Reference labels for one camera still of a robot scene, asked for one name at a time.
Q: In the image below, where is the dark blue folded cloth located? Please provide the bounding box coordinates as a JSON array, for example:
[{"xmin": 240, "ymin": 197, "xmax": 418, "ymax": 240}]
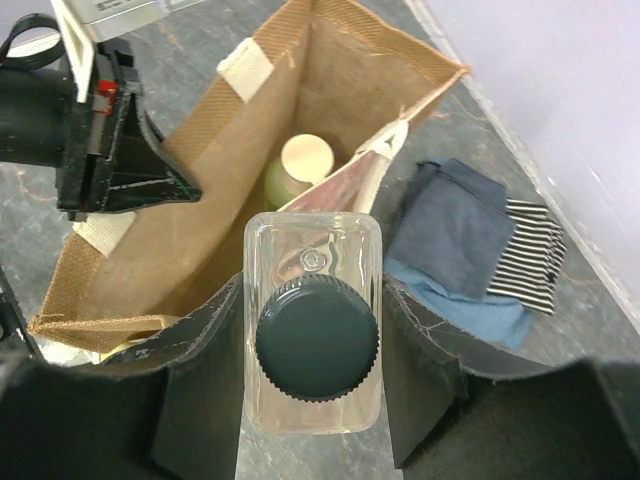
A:
[{"xmin": 387, "ymin": 159, "xmax": 515, "ymax": 300}]

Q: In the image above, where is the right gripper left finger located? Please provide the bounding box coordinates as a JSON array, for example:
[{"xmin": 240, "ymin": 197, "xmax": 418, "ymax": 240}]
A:
[{"xmin": 1, "ymin": 275, "xmax": 244, "ymax": 479}]

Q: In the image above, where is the yellow bottle white cap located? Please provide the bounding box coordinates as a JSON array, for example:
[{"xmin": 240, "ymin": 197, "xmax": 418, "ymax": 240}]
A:
[{"xmin": 92, "ymin": 338, "xmax": 146, "ymax": 365}]

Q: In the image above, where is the striped folded cloth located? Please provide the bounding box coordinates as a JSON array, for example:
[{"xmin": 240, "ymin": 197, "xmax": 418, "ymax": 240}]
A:
[{"xmin": 487, "ymin": 198, "xmax": 567, "ymax": 316}]

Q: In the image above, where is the light blue folded cloth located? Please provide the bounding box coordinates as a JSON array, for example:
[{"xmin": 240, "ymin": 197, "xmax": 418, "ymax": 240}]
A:
[{"xmin": 384, "ymin": 257, "xmax": 534, "ymax": 349}]

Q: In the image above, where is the clear bottle yellow label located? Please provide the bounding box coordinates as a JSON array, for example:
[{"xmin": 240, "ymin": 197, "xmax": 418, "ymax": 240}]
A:
[{"xmin": 243, "ymin": 212, "xmax": 382, "ymax": 435}]

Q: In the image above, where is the green bottle with pump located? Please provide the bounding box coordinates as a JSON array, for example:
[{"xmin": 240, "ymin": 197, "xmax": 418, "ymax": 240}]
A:
[{"xmin": 264, "ymin": 134, "xmax": 335, "ymax": 211}]

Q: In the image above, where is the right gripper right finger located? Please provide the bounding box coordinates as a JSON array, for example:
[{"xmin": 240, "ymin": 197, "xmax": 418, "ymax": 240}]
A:
[{"xmin": 382, "ymin": 277, "xmax": 639, "ymax": 479}]

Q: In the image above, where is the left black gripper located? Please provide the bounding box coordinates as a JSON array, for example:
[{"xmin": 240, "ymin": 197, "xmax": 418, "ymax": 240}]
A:
[{"xmin": 1, "ymin": 39, "xmax": 202, "ymax": 216}]

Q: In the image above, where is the brown canvas bag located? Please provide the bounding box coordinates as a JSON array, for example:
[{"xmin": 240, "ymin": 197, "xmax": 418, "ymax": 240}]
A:
[{"xmin": 29, "ymin": 1, "xmax": 466, "ymax": 352}]

